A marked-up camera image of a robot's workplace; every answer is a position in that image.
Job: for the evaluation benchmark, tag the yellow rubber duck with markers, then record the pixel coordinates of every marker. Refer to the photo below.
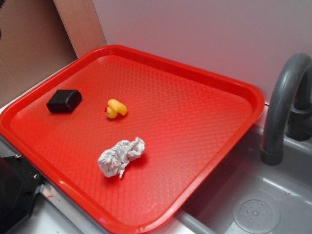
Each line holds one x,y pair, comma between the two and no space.
114,107

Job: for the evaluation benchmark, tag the red plastic tray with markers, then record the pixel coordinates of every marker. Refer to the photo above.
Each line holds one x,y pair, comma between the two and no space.
188,118

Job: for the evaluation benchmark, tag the grey curved faucet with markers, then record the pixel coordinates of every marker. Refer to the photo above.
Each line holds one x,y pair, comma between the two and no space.
290,109

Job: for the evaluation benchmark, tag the brown cardboard panel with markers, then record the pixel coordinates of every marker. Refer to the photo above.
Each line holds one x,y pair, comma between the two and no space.
33,45

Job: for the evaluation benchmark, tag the crumpled white paper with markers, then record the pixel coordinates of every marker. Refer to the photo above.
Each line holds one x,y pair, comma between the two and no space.
113,161

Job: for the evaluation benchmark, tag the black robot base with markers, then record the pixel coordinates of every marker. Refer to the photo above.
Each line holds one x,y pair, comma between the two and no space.
20,184

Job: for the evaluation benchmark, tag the black rectangular block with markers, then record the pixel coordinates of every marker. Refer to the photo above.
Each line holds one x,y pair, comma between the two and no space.
64,101

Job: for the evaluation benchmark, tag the grey plastic sink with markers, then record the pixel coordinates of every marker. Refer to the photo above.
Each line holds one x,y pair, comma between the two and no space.
245,196

